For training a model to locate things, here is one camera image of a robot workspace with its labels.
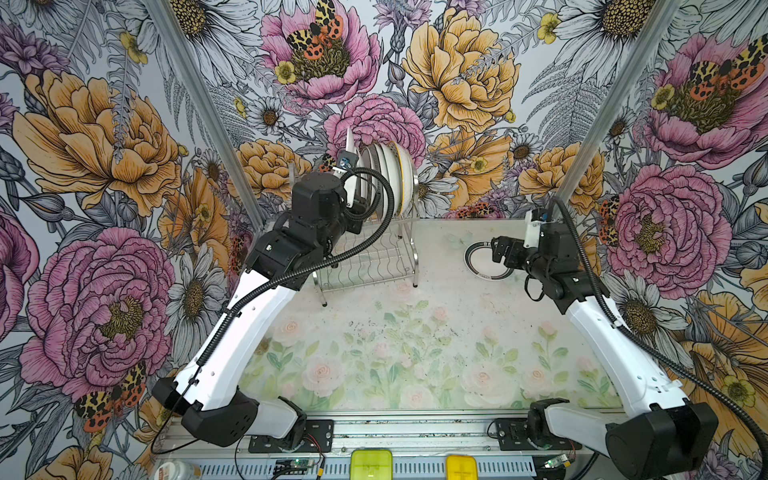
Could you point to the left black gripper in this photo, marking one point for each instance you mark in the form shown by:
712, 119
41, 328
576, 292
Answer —
358, 210

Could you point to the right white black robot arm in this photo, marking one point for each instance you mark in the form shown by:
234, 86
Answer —
660, 432

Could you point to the white jar with lid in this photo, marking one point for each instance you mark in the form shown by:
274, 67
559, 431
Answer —
177, 470

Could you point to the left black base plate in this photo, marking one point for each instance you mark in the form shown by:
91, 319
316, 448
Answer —
307, 436

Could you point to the right yellow box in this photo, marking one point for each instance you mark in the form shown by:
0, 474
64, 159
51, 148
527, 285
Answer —
461, 467

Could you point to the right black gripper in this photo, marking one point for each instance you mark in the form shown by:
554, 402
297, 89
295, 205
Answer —
516, 246

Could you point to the floral patterned white plate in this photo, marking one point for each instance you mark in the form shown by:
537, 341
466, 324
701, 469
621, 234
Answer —
375, 165

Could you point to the small green circuit board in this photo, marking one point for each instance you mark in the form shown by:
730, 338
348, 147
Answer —
293, 464

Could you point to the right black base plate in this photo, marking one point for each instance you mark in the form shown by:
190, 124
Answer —
515, 434

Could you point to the left aluminium corner post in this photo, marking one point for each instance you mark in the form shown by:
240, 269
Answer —
184, 61

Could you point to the aluminium front rail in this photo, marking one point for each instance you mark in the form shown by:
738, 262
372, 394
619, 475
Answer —
419, 442

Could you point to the green red rimmed white plate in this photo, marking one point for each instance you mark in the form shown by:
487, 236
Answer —
478, 260

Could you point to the right aluminium corner post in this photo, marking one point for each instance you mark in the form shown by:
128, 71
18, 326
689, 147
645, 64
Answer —
660, 17

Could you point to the left yellow green box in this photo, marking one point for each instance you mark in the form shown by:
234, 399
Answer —
371, 464

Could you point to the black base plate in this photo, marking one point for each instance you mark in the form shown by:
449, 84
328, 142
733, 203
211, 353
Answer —
515, 434
307, 436

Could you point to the chrome wire dish rack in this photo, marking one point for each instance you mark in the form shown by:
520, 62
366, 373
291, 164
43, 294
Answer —
384, 250

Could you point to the aluminium corner post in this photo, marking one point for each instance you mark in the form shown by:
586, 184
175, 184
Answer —
184, 61
660, 17

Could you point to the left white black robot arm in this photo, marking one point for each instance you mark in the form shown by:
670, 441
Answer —
206, 393

